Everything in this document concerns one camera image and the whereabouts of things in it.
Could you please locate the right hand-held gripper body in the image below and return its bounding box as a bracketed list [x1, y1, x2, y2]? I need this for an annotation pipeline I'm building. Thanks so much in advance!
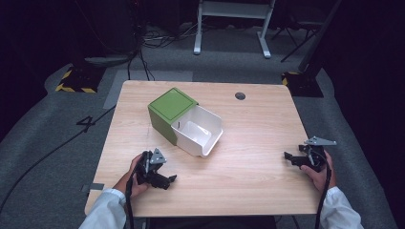
[298, 135, 338, 174]

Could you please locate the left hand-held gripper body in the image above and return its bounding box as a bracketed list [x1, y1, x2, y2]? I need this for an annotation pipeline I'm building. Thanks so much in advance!
[135, 147, 171, 191]

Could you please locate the white plastic drawer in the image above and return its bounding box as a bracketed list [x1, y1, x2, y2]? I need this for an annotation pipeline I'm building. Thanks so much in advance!
[170, 105, 224, 158]

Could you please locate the green drawer cabinet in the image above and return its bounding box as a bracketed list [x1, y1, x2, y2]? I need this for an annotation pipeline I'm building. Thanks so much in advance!
[147, 87, 199, 146]

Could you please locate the person's left hand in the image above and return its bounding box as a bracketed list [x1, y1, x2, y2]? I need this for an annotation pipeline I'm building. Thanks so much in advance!
[112, 153, 151, 198]

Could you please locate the person's right hand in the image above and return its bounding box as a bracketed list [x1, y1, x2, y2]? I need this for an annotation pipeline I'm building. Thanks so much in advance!
[300, 150, 337, 194]

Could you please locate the grey tape strip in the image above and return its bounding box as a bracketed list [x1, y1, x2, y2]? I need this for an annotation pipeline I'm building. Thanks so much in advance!
[80, 182, 106, 194]

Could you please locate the black base with hazard stripes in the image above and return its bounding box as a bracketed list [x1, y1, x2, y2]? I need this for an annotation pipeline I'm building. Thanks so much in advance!
[54, 64, 107, 94]
[281, 71, 325, 98]

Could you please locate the grey round stand base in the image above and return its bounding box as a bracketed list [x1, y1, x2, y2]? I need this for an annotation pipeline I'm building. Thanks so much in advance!
[83, 53, 139, 69]

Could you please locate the black slanted pole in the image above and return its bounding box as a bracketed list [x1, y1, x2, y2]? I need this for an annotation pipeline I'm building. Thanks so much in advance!
[297, 0, 344, 74]

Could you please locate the black tripod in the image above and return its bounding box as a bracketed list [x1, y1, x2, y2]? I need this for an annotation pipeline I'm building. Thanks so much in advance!
[270, 17, 323, 63]

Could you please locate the left hand-held gripper black cable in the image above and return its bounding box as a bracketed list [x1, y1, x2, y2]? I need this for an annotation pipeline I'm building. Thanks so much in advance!
[124, 171, 138, 229]

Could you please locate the hand-held gripper black cable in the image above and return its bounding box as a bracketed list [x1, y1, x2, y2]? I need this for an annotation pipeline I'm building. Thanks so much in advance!
[124, 171, 138, 229]
[313, 152, 333, 229]

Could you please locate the right hand-held gripper black cable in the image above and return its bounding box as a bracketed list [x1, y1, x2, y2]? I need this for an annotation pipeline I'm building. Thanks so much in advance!
[313, 152, 333, 229]

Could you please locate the long black floor cable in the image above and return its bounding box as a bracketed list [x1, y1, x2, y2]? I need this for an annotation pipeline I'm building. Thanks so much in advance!
[0, 104, 117, 215]

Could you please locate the bundle of floor cables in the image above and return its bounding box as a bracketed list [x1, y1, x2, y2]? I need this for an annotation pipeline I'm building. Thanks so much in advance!
[127, 20, 200, 82]

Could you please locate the white metal stand frame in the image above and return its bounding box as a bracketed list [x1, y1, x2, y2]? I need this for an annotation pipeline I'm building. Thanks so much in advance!
[193, 0, 277, 60]

